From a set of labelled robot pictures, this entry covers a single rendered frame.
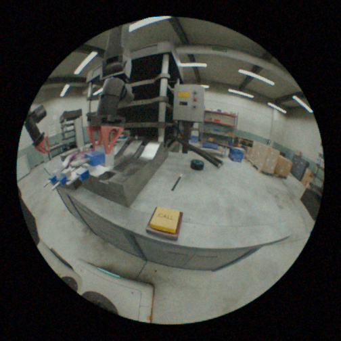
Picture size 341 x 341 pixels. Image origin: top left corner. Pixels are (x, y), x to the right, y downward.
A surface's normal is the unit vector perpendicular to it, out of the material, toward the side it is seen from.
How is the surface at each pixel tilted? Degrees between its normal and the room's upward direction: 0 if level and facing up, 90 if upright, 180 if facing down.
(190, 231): 0
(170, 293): 0
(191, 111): 90
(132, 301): 0
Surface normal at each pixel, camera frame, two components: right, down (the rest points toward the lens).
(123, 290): 0.05, -0.89
